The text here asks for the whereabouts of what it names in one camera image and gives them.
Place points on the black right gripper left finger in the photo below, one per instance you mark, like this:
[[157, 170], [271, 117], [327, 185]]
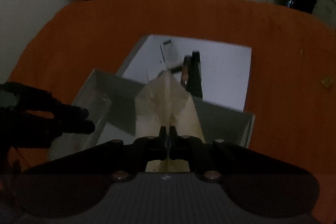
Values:
[[152, 147]]

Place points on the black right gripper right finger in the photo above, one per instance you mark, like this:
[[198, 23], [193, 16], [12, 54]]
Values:
[[182, 147]]

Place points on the grey cardboard box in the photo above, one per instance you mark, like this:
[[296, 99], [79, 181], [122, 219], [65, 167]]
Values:
[[110, 101]]

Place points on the black box-shaped tool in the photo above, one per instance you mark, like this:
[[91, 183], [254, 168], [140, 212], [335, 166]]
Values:
[[195, 75]]

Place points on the white remote control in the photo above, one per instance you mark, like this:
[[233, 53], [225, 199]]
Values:
[[170, 57]]

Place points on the white flat board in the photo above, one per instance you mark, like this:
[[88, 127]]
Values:
[[225, 67]]

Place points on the orange table cloth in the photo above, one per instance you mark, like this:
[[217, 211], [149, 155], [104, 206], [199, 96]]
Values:
[[292, 52]]

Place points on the small tan tag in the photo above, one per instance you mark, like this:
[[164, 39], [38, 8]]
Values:
[[327, 82]]

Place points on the white cabinet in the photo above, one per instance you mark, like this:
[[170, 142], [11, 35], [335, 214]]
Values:
[[325, 10]]

